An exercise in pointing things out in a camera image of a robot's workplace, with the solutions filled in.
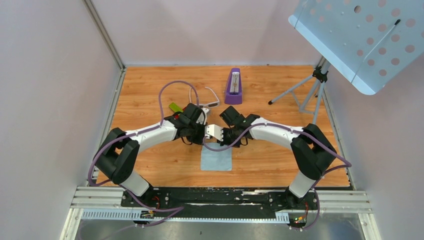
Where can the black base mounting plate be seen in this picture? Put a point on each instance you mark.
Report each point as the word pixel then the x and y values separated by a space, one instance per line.
pixel 227 202

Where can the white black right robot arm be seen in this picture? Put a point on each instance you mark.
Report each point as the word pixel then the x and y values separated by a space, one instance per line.
pixel 312 151

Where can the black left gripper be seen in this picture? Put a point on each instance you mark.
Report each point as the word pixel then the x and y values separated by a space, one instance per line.
pixel 198 140

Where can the white frame sunglasses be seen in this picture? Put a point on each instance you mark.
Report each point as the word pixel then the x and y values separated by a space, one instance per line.
pixel 209 99

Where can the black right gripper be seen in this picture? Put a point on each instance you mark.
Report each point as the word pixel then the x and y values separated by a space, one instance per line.
pixel 224 142

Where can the aluminium frame rail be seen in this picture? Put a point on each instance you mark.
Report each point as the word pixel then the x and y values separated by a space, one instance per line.
pixel 102 199

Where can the green rectangular block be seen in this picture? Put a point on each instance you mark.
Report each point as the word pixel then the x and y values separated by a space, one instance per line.
pixel 175 108

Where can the light blue cleaning cloth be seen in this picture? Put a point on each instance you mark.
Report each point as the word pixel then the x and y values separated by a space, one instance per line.
pixel 216 160

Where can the purple metronome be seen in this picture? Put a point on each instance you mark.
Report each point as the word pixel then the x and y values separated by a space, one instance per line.
pixel 233 91

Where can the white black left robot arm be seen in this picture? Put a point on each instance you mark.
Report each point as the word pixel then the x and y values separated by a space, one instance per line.
pixel 118 153

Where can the light blue music stand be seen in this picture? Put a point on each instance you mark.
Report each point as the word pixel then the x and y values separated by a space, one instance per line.
pixel 376 52

